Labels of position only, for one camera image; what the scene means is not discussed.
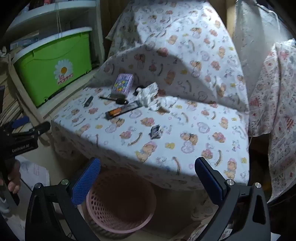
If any white paper sheet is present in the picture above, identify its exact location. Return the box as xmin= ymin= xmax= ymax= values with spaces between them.
xmin=15 ymin=155 xmax=50 ymax=193

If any bear printed bedsheet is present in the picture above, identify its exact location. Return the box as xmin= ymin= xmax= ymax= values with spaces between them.
xmin=51 ymin=0 xmax=252 ymax=241

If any orange black long wrapper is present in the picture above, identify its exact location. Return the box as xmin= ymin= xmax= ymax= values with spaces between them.
xmin=105 ymin=101 xmax=142 ymax=121

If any stack of books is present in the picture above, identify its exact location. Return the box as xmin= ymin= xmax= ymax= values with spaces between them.
xmin=0 ymin=75 xmax=24 ymax=127

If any grey white fabric cover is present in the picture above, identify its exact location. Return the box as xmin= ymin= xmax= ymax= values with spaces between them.
xmin=233 ymin=0 xmax=295 ymax=98

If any red printed cloth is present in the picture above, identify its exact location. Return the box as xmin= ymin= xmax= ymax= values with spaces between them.
xmin=248 ymin=39 xmax=296 ymax=205

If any pink plastic basket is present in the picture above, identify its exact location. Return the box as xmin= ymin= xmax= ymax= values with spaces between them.
xmin=86 ymin=168 xmax=157 ymax=234

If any small crumpled white tissue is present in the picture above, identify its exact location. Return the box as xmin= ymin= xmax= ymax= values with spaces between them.
xmin=148 ymin=96 xmax=179 ymax=111

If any white shelf unit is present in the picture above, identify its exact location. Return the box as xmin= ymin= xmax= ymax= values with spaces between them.
xmin=0 ymin=0 xmax=105 ymax=116

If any person's left hand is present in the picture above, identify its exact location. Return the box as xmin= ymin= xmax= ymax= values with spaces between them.
xmin=0 ymin=160 xmax=22 ymax=194

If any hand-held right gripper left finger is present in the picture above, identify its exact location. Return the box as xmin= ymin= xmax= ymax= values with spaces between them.
xmin=25 ymin=157 xmax=102 ymax=241

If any large white tissue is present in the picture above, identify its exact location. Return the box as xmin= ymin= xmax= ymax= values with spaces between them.
xmin=135 ymin=83 xmax=160 ymax=107

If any purple patterned box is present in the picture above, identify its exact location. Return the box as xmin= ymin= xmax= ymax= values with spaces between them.
xmin=110 ymin=73 xmax=135 ymax=99

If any green storage box white lid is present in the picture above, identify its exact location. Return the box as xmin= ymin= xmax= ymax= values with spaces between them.
xmin=11 ymin=26 xmax=93 ymax=108

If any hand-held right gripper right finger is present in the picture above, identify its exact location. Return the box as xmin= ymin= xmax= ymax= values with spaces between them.
xmin=194 ymin=157 xmax=271 ymax=241

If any small black crumpled wrapper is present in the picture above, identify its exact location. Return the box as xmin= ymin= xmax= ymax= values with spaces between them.
xmin=149 ymin=124 xmax=164 ymax=140

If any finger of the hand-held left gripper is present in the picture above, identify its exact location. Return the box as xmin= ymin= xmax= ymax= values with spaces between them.
xmin=3 ymin=116 xmax=30 ymax=133
xmin=13 ymin=121 xmax=51 ymax=140

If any white hanging cord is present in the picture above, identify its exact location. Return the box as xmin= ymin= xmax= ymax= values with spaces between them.
xmin=55 ymin=0 xmax=64 ymax=39

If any black plastic spoon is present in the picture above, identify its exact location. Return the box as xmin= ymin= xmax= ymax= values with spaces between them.
xmin=99 ymin=96 xmax=129 ymax=105

